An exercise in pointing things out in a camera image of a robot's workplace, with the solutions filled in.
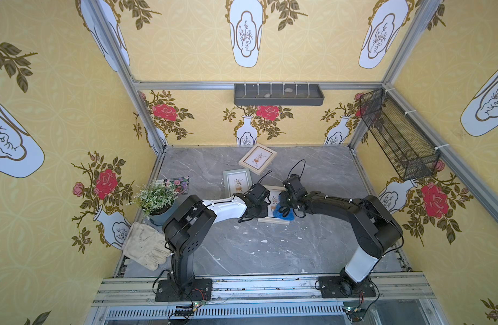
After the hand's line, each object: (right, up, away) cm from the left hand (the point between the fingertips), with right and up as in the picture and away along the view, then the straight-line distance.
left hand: (265, 213), depth 94 cm
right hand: (+8, +5, +2) cm, 10 cm away
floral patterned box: (-43, +12, +9) cm, 46 cm away
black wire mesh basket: (+58, +29, -11) cm, 65 cm away
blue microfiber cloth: (+4, +1, -7) cm, 8 cm away
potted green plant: (-43, +9, -16) cm, 47 cm away
